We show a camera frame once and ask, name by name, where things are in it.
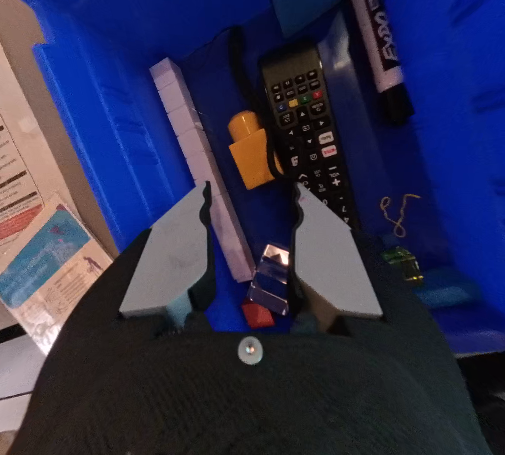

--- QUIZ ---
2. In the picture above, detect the blue storage bin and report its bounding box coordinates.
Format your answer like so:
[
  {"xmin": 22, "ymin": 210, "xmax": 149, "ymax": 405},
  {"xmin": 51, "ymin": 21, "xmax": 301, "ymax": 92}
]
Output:
[{"xmin": 2, "ymin": 0, "xmax": 505, "ymax": 357}]

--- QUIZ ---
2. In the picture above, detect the black whiteboard marker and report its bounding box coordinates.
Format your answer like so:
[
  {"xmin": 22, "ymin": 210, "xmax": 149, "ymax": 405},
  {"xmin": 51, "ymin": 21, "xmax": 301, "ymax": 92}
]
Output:
[{"xmin": 349, "ymin": 0, "xmax": 415, "ymax": 124}]

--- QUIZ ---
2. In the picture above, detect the black remote control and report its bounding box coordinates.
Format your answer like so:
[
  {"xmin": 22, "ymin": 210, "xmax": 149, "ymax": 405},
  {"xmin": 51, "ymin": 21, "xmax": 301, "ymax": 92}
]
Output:
[{"xmin": 260, "ymin": 47, "xmax": 360, "ymax": 231}]

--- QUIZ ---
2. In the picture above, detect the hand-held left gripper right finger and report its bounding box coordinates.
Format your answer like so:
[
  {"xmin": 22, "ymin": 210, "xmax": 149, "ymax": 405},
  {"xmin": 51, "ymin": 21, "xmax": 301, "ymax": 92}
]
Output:
[{"xmin": 290, "ymin": 183, "xmax": 383, "ymax": 321}]

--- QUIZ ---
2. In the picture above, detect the blue printed card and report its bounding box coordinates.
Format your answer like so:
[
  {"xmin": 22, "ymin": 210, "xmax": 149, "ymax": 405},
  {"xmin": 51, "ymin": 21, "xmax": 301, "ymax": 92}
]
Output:
[{"xmin": 0, "ymin": 208, "xmax": 91, "ymax": 307}]

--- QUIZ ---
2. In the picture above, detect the red toy block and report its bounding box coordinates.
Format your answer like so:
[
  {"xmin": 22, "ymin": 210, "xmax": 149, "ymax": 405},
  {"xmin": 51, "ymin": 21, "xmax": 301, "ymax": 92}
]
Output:
[{"xmin": 241, "ymin": 302, "xmax": 275, "ymax": 329}]

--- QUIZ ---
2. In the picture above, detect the white block strip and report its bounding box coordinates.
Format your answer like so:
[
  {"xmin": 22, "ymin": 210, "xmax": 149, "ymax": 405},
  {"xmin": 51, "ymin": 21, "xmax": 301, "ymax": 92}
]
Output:
[{"xmin": 150, "ymin": 57, "xmax": 255, "ymax": 283}]

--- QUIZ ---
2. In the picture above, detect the yellow toy block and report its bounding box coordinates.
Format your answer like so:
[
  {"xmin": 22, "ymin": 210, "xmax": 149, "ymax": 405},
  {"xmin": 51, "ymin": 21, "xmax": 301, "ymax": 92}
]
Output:
[{"xmin": 228, "ymin": 110, "xmax": 284, "ymax": 190}]

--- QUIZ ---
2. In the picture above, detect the clear acrylic prism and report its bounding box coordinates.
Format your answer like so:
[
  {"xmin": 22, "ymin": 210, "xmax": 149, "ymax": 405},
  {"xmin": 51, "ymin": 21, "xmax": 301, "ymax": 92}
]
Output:
[{"xmin": 248, "ymin": 244, "xmax": 291, "ymax": 315}]

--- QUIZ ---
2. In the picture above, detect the yellow rubber band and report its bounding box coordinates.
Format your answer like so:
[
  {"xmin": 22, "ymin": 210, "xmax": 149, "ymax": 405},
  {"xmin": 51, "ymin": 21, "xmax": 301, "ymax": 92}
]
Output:
[{"xmin": 381, "ymin": 194, "xmax": 421, "ymax": 237}]

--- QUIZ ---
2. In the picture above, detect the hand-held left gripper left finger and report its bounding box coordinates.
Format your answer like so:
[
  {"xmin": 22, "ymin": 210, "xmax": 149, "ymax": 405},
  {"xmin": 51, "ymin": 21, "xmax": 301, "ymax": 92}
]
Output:
[{"xmin": 119, "ymin": 181, "xmax": 217, "ymax": 319}]

